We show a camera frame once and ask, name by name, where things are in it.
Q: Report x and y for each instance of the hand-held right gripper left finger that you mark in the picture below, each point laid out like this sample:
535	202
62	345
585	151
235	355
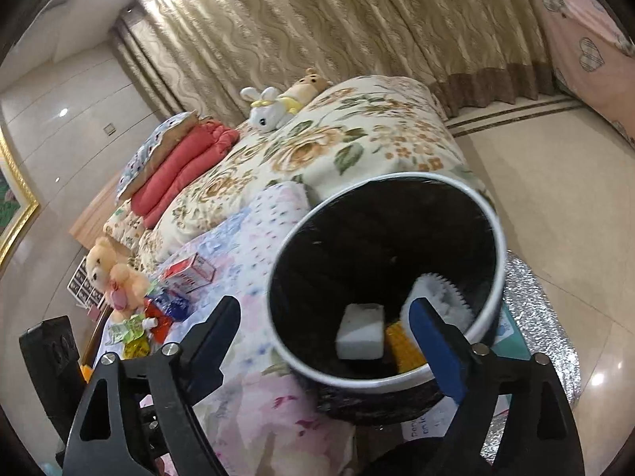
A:
218	338

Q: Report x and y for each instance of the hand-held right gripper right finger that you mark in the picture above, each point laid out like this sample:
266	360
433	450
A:
436	342

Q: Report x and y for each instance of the orange snack packet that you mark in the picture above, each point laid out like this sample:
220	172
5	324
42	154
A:
158	326

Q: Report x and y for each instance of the red and white carton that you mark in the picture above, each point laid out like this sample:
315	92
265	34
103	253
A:
191	275

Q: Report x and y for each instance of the black bin with white rim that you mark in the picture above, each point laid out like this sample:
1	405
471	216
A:
322	258

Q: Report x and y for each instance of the yellow textured sponge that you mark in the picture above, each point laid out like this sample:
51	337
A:
402	352

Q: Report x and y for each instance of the blue snack packet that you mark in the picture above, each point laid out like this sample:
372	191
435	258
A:
173	305

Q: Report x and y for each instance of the white foam block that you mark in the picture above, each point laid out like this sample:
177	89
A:
359	332

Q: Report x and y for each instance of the white paper sheet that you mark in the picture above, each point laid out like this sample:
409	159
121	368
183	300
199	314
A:
426	421

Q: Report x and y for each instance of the green snack packet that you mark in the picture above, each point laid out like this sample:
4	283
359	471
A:
124	329

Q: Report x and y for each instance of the yellow snack packet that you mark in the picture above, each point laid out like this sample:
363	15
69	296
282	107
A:
134	349

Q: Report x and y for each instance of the beige teddy bear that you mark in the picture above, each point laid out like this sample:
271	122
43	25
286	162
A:
124	277

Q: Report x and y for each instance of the pastel floral bed sheet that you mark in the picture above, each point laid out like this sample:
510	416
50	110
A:
258	238

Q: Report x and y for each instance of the silver floor mat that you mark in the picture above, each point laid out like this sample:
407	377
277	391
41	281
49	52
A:
545	317

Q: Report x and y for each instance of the folded red quilt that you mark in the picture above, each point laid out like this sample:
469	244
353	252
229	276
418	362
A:
183	168

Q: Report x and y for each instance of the blue dotted pillow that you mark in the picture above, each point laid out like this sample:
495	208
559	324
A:
149	148

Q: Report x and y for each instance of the white bunny plush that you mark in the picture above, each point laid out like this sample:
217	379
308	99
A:
265	114

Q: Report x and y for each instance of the beige rose floral blanket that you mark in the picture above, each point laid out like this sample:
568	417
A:
347	129

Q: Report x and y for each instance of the brown bear plush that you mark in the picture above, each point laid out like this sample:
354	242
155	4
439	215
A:
302	90

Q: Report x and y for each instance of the pink heart print cover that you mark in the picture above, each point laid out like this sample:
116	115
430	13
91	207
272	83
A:
585	59

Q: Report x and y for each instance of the beige patterned curtain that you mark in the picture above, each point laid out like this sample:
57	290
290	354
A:
347	20

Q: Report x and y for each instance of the gold picture frame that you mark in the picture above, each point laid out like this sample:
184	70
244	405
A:
22	218

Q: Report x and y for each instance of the wooden bed frame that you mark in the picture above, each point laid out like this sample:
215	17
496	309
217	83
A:
94	213

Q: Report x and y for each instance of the wall switch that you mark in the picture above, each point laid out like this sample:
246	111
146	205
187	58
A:
109	129

